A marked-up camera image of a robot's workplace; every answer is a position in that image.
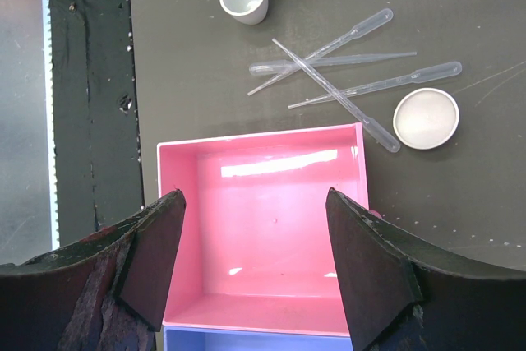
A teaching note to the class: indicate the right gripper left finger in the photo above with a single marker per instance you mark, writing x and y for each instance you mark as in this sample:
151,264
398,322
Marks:
107,291

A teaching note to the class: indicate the pink plastic bin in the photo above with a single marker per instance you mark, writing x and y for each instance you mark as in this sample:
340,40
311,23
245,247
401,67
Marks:
255,249

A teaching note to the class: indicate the blue plastic bin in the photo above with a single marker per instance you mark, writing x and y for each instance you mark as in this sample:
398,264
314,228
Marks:
180,338

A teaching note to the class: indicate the white crucible lid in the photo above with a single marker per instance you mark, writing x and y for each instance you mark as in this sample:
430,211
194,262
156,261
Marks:
426,118

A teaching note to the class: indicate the clear plastic pipette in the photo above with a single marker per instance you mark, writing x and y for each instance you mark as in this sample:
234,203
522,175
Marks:
359,30
370,125
419,76
328,61

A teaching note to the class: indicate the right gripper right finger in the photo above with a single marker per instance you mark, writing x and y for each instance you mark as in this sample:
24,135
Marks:
402,293

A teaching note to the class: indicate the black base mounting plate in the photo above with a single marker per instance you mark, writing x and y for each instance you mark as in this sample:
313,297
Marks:
95,115

